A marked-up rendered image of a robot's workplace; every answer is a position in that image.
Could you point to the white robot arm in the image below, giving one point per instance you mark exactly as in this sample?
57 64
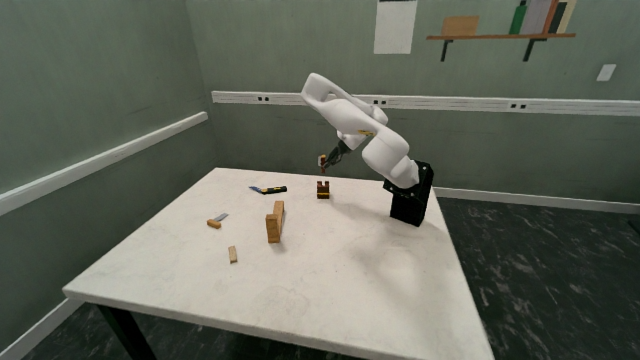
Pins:
355 120

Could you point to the black sliding bevel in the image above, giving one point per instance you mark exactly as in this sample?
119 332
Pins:
270 190

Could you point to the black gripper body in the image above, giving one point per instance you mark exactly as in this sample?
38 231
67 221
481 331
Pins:
342 149

